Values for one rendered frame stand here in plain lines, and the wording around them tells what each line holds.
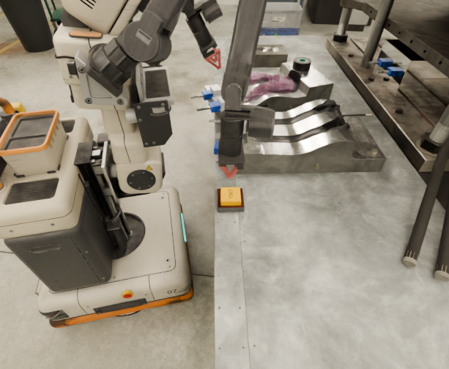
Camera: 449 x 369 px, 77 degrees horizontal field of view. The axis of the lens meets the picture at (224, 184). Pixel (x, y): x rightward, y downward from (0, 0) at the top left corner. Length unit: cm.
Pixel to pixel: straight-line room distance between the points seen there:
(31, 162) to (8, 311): 100
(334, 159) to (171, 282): 86
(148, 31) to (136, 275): 102
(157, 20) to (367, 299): 77
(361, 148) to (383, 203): 21
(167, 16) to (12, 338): 158
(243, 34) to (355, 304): 65
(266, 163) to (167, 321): 97
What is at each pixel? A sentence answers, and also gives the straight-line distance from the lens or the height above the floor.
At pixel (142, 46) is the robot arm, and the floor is 125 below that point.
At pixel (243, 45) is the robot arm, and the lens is 66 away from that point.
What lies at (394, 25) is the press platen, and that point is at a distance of 178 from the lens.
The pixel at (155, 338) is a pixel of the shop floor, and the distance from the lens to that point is 156.
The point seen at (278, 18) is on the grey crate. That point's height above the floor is 33.
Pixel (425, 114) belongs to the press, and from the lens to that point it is 158.
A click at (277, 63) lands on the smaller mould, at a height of 82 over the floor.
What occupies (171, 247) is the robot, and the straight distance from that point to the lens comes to 143.
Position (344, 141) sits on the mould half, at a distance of 97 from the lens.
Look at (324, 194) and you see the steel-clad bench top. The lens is 96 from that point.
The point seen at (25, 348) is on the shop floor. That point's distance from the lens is 177.
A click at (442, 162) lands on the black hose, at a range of 107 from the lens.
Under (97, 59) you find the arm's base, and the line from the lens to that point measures 73.
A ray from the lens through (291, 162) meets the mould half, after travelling 97.
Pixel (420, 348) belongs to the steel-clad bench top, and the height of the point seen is 80.
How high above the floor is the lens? 147
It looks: 45 degrees down
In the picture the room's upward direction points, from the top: straight up
